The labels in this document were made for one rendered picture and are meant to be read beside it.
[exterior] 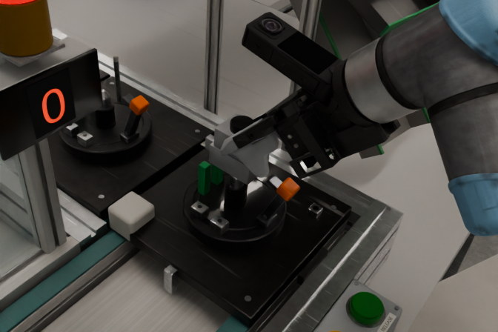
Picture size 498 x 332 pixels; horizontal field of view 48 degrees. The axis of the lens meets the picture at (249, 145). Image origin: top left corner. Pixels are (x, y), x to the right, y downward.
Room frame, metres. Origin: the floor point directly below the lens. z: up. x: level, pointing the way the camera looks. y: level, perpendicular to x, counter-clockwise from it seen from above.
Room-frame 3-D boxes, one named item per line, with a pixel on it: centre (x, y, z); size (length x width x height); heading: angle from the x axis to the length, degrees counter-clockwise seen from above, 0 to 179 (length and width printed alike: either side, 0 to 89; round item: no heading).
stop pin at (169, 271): (0.44, 0.08, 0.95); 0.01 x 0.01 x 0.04; 56
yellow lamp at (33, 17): (0.45, 0.21, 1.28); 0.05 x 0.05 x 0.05
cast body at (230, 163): (0.55, 0.02, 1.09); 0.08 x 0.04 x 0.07; 56
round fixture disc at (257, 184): (0.54, 0.01, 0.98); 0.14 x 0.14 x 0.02
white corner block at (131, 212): (0.52, 0.15, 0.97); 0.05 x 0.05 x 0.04; 56
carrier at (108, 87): (0.68, 0.22, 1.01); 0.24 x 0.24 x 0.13; 56
